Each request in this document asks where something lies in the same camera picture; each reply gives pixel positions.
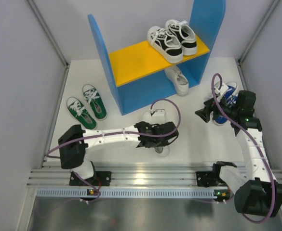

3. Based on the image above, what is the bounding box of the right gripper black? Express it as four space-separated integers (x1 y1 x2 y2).
195 94 240 123

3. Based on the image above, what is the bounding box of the green sneaker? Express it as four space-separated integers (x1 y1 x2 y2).
82 84 107 120
67 97 97 129

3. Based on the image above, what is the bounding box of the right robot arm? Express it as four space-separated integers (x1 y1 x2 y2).
195 90 282 219

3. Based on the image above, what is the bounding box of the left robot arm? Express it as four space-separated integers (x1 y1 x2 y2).
58 121 179 186

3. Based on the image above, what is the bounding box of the blue and yellow shoe shelf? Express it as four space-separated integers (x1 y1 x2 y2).
88 0 226 115

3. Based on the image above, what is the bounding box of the blue sneaker lower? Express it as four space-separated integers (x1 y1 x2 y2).
212 114 228 126

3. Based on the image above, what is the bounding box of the blue sneaker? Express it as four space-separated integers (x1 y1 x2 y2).
219 81 238 106
212 114 228 126

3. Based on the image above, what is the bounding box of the blue sneaker upper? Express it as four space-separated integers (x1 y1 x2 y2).
219 81 238 106

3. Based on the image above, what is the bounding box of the black white sneaker left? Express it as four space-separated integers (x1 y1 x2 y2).
147 26 184 64

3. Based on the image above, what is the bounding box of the black white sneaker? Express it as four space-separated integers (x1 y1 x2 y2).
165 19 198 56
147 26 184 64

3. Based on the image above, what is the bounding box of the black white sneaker right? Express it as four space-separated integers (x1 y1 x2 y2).
165 19 198 56

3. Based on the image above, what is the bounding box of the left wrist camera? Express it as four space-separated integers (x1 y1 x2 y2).
149 109 166 124

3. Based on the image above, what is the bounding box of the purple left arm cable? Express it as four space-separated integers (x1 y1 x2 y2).
45 98 181 205

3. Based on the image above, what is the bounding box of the slotted cable duct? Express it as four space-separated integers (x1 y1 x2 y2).
37 188 228 199

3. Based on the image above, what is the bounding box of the aluminium mounting rail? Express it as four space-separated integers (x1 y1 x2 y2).
26 155 213 189

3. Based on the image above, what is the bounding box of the aluminium frame post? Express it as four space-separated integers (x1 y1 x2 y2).
237 0 282 64
26 0 70 68

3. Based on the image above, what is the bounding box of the left aluminium frame post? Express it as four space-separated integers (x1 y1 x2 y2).
26 0 70 68

